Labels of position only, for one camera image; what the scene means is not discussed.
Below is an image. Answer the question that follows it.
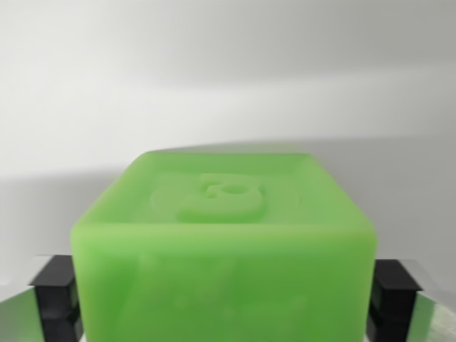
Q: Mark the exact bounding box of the black-padded silver gripper left finger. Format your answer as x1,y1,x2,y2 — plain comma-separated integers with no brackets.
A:
0,254,85,342

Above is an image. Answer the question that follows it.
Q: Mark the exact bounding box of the black-padded silver gripper right finger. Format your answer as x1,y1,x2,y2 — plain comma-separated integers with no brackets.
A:
366,259,456,342

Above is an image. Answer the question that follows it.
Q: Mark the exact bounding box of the green embossed cube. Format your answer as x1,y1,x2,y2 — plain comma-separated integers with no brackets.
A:
69,150,378,342

